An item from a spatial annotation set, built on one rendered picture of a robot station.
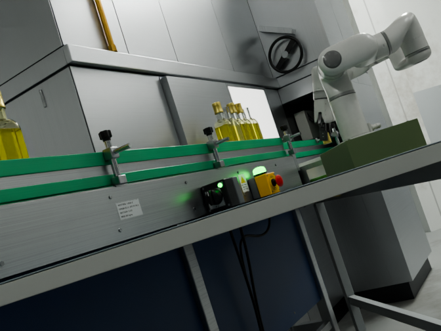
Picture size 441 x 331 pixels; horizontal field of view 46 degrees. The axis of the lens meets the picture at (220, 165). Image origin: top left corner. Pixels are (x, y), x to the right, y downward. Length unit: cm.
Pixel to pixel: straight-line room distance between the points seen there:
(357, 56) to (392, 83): 343
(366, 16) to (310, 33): 231
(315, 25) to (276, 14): 25
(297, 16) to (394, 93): 227
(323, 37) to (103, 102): 158
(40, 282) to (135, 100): 111
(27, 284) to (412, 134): 126
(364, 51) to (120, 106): 83
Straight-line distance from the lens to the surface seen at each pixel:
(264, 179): 166
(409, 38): 191
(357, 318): 257
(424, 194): 510
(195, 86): 219
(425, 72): 568
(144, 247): 85
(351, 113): 177
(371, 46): 176
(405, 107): 516
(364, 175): 93
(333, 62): 173
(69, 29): 179
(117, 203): 117
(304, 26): 304
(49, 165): 110
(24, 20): 187
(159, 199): 129
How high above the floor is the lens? 75
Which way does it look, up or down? 5 degrees up
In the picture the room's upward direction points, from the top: 18 degrees counter-clockwise
